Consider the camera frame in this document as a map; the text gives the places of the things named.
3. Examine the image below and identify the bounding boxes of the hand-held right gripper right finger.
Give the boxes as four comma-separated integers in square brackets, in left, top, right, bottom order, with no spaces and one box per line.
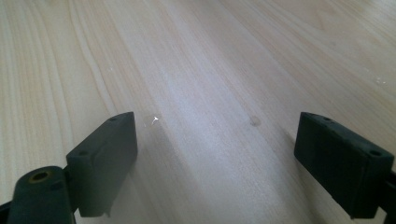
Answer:
[293,111,395,220]

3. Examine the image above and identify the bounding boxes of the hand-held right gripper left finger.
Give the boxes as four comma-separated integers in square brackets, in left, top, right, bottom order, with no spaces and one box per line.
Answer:
[65,111,138,218]

